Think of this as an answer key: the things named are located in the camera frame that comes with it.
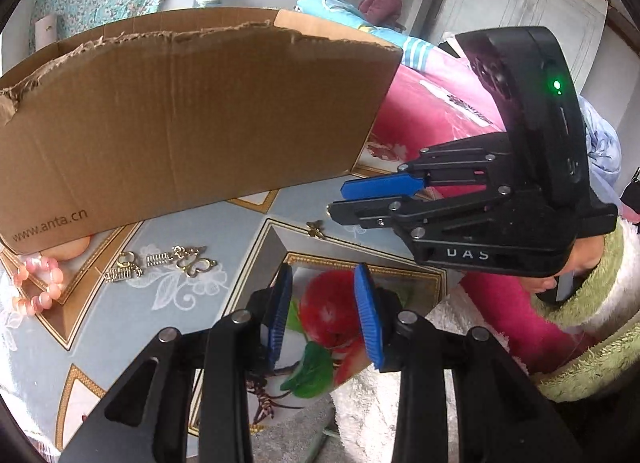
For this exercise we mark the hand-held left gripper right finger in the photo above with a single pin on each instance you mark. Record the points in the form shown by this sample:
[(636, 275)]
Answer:
[(369, 318)]

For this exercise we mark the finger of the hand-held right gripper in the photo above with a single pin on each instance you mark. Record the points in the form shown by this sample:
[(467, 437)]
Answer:
[(380, 184), (360, 213)]

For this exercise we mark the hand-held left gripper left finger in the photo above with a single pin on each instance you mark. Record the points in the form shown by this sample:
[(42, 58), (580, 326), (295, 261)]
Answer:
[(279, 315)]

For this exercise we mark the small gold butterfly charm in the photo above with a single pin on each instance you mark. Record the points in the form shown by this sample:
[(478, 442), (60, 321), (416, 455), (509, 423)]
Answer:
[(316, 229)]

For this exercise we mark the large gold butterfly pendant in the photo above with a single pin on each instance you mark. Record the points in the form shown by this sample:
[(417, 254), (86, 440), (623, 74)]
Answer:
[(192, 260)]

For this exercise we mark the gold spring charm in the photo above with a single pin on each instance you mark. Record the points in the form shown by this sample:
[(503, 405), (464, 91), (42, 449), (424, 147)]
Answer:
[(159, 258)]

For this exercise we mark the gold hoop earring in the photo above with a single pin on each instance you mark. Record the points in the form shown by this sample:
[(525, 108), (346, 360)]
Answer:
[(125, 263)]

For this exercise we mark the brown cardboard box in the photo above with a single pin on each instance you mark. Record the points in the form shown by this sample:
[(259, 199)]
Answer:
[(175, 118)]

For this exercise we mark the person's right forearm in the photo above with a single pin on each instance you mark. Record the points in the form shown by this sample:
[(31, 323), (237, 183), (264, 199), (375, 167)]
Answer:
[(612, 293)]

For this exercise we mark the person's right hand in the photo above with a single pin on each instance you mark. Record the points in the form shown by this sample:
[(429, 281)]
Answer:
[(586, 255)]

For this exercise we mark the light blue cloth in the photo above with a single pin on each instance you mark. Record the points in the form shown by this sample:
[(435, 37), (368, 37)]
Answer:
[(602, 143)]

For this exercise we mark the pink floral blanket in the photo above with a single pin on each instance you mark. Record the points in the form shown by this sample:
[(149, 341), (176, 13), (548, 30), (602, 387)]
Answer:
[(435, 108)]

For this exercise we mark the fruit print tablecloth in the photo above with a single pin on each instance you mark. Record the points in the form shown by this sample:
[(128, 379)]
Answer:
[(150, 333)]

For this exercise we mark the blue printed pillow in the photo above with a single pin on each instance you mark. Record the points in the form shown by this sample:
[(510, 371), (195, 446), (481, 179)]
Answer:
[(330, 5)]

